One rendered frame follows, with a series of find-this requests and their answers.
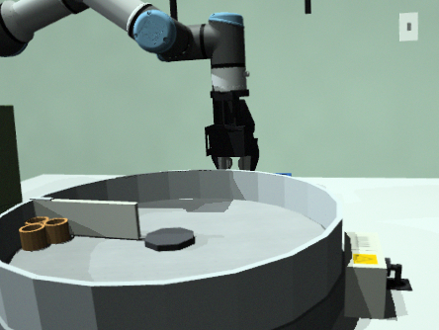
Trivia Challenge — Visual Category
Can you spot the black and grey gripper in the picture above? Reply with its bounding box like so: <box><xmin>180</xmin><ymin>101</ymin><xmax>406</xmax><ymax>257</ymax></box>
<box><xmin>205</xmin><ymin>89</ymin><xmax>259</xmax><ymax>171</ymax></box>

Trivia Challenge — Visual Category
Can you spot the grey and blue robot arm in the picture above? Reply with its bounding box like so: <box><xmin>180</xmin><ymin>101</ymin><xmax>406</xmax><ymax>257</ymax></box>
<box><xmin>0</xmin><ymin>0</ymin><xmax>249</xmax><ymax>92</ymax></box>

